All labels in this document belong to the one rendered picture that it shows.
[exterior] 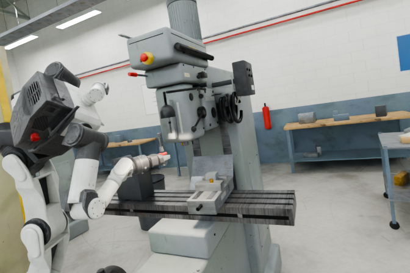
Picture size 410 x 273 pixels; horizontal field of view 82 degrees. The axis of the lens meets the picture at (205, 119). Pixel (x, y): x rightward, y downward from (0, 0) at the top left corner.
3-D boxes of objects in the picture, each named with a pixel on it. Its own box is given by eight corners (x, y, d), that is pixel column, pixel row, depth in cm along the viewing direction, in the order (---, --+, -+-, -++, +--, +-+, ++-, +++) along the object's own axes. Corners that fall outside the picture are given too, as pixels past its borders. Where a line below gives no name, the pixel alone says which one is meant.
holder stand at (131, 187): (141, 200, 147) (136, 169, 146) (118, 198, 158) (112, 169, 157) (154, 193, 157) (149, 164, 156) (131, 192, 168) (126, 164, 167)
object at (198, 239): (209, 260, 111) (205, 236, 110) (149, 252, 125) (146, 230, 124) (238, 211, 156) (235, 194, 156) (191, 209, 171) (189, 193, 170)
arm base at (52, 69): (39, 86, 111) (61, 78, 111) (40, 65, 117) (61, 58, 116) (61, 100, 125) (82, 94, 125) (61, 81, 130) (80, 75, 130)
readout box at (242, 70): (251, 94, 140) (245, 58, 139) (236, 96, 143) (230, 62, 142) (257, 94, 158) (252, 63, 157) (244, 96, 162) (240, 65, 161)
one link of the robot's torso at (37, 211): (22, 253, 111) (-8, 159, 109) (51, 233, 128) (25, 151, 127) (50, 247, 109) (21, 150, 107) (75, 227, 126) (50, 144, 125)
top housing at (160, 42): (172, 58, 110) (166, 23, 110) (129, 70, 121) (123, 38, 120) (210, 67, 154) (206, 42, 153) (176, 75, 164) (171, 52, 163)
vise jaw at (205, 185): (221, 191, 123) (220, 183, 123) (195, 191, 128) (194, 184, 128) (224, 186, 129) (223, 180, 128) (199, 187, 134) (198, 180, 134)
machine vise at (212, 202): (216, 214, 112) (213, 192, 112) (188, 214, 118) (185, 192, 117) (233, 187, 145) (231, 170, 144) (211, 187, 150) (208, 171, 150)
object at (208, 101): (209, 130, 142) (202, 87, 141) (174, 134, 152) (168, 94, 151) (219, 126, 159) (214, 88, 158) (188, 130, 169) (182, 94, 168)
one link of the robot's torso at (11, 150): (-6, 160, 111) (10, 144, 109) (20, 154, 124) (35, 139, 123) (13, 181, 111) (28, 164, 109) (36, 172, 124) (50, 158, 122)
